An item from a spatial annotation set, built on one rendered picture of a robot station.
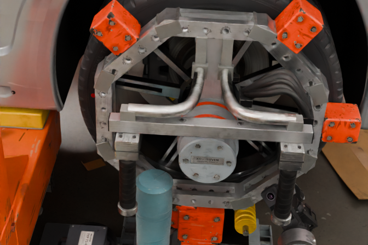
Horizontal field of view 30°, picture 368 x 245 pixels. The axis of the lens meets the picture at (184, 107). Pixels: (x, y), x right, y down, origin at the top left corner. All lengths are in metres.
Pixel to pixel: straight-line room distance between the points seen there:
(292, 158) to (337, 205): 1.35
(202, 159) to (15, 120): 0.61
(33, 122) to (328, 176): 1.41
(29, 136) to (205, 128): 0.63
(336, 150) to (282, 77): 1.58
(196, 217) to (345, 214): 1.03
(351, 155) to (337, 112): 1.35
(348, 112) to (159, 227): 0.53
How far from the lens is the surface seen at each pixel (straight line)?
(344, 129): 1.67
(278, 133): 1.42
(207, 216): 1.82
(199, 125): 1.41
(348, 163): 2.97
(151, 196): 1.62
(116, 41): 1.53
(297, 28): 1.51
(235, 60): 1.66
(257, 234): 2.26
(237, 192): 1.80
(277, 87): 1.45
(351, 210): 2.76
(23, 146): 1.86
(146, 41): 1.53
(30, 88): 1.84
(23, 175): 1.76
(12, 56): 1.80
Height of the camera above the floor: 1.81
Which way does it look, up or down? 35 degrees down
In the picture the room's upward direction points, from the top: 3 degrees clockwise
